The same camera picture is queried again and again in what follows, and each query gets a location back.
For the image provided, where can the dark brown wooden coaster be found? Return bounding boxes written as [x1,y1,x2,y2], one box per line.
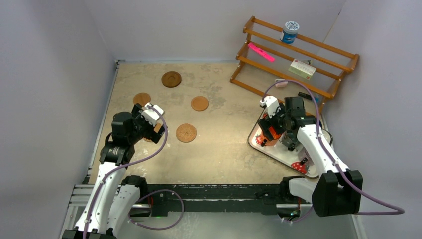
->
[161,71,182,88]

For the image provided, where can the orange mug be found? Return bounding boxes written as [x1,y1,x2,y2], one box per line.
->
[255,127,282,147]

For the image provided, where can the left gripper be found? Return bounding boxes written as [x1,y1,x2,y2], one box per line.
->
[128,104,166,144]

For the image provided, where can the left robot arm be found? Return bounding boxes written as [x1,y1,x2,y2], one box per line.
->
[62,103,168,239]

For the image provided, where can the wooden tiered shelf rack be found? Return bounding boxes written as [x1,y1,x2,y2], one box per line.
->
[230,16,359,112]

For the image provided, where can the dark grey mug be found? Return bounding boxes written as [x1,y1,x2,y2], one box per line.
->
[281,131,300,151]

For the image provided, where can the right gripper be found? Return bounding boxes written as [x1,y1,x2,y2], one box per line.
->
[258,103,292,142]

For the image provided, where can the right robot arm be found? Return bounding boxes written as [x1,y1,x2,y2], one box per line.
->
[257,96,363,217]

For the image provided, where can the pink highlighter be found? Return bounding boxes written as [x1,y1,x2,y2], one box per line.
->
[247,42,275,62]

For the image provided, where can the black blue marker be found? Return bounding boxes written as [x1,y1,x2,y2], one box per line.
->
[298,92,319,103]

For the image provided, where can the black aluminium mounting rail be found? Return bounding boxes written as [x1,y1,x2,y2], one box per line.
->
[59,183,367,239]

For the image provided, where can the strawberry print tray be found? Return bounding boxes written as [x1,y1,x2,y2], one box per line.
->
[248,123,334,179]

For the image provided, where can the green white box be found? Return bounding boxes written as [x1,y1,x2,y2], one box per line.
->
[288,59,317,80]

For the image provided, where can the blue white jar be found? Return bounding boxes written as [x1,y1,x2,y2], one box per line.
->
[280,21,300,44]

